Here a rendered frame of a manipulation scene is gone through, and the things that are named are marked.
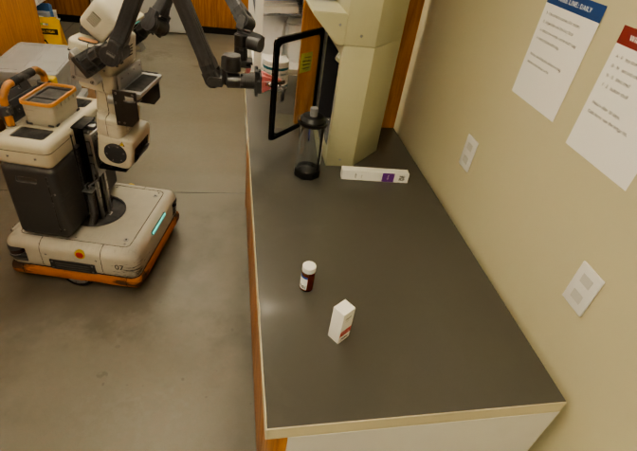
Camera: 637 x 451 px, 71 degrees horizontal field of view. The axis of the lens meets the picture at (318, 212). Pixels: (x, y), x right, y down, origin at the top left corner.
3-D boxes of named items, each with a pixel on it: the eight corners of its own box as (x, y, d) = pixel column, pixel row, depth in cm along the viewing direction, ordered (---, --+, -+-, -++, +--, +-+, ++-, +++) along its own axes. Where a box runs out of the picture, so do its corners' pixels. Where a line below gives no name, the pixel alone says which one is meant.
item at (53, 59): (89, 87, 350) (81, 45, 331) (67, 121, 303) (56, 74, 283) (31, 84, 342) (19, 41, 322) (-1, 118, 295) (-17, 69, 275)
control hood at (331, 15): (327, 20, 174) (331, -8, 168) (343, 45, 149) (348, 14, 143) (298, 17, 172) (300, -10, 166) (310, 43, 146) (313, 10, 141)
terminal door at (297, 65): (313, 119, 198) (325, 27, 174) (269, 141, 176) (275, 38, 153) (312, 119, 198) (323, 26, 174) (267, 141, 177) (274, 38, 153)
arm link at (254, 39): (248, 20, 190) (238, 13, 182) (271, 26, 186) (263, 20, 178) (241, 48, 192) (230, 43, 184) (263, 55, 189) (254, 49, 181)
